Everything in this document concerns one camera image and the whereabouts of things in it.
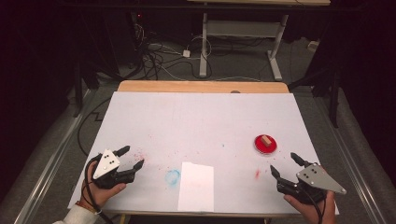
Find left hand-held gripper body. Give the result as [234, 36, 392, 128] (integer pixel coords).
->
[92, 148, 136, 189]

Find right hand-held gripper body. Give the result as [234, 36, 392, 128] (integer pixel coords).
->
[276, 161, 347, 205]

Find round red ink pad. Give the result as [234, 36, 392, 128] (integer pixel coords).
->
[254, 133, 277, 155]

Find white paper sheet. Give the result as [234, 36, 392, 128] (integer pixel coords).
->
[177, 161, 215, 213]

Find person's left hand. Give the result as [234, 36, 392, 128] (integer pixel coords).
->
[78, 160, 127, 211]

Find person's right hand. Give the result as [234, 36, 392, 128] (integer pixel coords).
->
[283, 189, 337, 224]

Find black stand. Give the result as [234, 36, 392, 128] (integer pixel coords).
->
[72, 59, 84, 119]
[289, 62, 341, 129]

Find white table cover board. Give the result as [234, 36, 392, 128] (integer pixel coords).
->
[67, 91, 340, 217]

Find white-framed desk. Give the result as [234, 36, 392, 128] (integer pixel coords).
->
[186, 0, 332, 82]

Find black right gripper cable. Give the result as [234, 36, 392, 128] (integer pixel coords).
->
[298, 185, 326, 224]

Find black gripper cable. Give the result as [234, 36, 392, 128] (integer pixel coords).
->
[298, 185, 326, 224]
[84, 154, 115, 224]

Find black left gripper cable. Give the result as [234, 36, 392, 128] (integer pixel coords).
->
[84, 154, 115, 224]

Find black floor cable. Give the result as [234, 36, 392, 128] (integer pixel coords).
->
[77, 97, 112, 157]

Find metal floor rail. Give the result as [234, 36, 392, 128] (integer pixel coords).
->
[314, 95, 389, 224]
[13, 89, 94, 224]

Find orange bracelet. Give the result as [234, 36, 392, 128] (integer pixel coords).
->
[75, 200, 103, 217]

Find tangle of floor cables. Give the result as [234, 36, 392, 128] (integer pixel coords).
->
[132, 21, 216, 81]

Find white floor cable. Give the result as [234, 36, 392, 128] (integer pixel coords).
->
[214, 76, 263, 83]

